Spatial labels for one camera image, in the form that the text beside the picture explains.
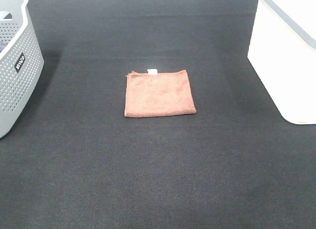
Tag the orange-brown towel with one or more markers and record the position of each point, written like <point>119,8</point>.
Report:
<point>161,94</point>

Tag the grey perforated laundry basket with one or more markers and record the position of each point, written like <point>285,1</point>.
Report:
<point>21,62</point>

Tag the white plastic storage bin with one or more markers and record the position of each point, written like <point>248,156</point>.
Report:
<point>282,51</point>

